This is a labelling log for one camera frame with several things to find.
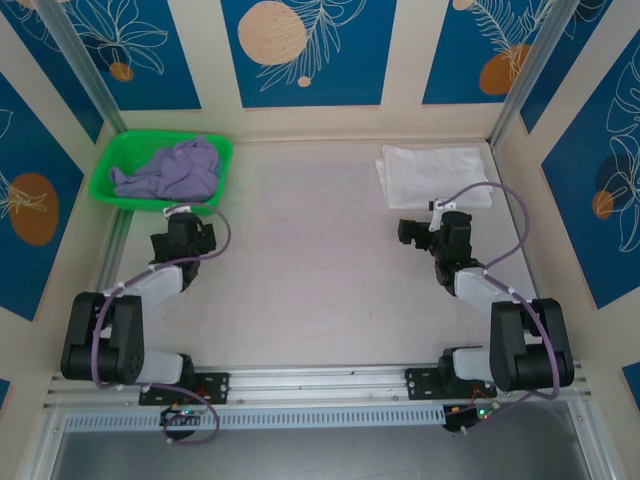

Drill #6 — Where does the white t-shirt with black print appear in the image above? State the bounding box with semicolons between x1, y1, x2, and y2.
373;143;494;212

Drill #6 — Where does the purple t-shirt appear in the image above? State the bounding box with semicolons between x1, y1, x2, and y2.
108;134;224;204

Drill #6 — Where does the green plastic basket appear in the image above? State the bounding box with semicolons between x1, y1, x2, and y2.
88;129;235;216

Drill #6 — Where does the blue panel with white flowers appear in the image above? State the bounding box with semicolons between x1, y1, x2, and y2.
540;46;640;311

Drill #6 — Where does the blue panel with orange oval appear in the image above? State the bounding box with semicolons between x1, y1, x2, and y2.
0;164;86;323

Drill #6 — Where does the blue panel with flower drawing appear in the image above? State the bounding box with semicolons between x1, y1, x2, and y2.
0;0;203;113

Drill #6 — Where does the small electronics board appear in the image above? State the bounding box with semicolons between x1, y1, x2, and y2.
159;405;207;430
443;402;502;434

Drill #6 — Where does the blue panel with fern drawing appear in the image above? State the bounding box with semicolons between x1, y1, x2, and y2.
421;0;567;107

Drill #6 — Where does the blue panel with peach circle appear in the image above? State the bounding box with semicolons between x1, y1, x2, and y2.
220;0;399;109

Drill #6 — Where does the grey metal sheet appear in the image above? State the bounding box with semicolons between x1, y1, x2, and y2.
48;428;592;480

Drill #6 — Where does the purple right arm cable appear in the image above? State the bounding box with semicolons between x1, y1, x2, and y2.
427;181;565;437

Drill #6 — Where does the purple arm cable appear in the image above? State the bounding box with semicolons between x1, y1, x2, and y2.
427;181;565;437
91;203;233;447

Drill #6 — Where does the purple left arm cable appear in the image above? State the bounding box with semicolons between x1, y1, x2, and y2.
91;203;233;447

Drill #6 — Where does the aluminium frame post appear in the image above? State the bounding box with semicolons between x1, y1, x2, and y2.
488;0;587;147
36;0;128;133

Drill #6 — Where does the narrow blue wall panel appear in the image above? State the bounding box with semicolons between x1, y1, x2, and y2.
519;0;640;136
0;71;105;147

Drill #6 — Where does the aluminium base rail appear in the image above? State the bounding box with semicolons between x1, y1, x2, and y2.
42;362;592;410

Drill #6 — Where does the grey slotted cable duct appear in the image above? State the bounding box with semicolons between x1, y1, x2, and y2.
63;403;447;434

